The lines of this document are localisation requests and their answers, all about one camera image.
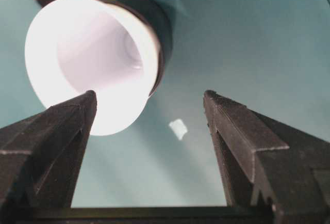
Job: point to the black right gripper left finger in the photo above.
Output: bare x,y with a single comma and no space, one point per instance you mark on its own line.
41,155

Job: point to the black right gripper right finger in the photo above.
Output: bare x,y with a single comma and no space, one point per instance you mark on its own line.
264,162

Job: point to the white paper cup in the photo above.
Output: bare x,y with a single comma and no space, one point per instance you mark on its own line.
73,46

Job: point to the light blue tape marker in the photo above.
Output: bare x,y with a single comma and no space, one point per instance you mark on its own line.
179,128

